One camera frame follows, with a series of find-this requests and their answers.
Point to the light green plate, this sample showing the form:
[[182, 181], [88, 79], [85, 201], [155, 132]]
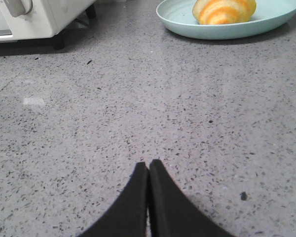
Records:
[[176, 16]]

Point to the orange striped croissant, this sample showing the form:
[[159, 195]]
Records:
[[219, 12]]

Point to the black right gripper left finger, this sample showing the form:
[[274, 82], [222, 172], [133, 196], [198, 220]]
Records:
[[127, 216]]

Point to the white toaster oven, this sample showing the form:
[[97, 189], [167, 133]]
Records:
[[47, 19]]

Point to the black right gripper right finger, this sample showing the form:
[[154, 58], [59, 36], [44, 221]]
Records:
[[171, 213]]

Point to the oven timer knob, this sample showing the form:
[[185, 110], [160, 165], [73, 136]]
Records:
[[18, 7]]

